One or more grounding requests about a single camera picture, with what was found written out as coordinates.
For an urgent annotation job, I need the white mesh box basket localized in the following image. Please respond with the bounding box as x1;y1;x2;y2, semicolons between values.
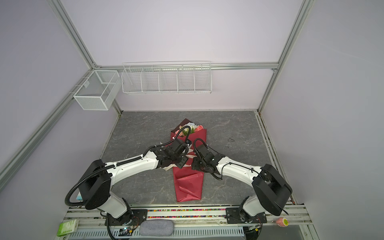
74;70;122;111

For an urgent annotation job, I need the red wrapping paper sheet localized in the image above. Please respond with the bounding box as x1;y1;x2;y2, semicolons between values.
171;119;207;203

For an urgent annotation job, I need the white wire shelf basket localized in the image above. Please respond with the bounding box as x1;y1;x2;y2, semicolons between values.
121;61;213;94

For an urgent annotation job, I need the cream ribbon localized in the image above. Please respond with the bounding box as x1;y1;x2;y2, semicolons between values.
163;153;196;171

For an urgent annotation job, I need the grey foam pad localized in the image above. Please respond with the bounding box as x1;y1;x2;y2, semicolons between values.
140;219;175;237

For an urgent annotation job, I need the pink round object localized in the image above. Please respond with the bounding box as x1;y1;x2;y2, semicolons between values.
276;218;290;228

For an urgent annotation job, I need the green white packet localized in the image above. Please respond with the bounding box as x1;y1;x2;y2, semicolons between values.
57;219;79;237

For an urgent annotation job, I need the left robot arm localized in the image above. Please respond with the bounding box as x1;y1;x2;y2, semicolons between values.
65;138;192;225

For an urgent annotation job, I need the single pink fake rose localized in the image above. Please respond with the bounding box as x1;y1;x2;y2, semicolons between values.
195;125;204;132

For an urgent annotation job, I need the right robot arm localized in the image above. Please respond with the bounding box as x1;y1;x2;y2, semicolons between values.
192;145;293;224

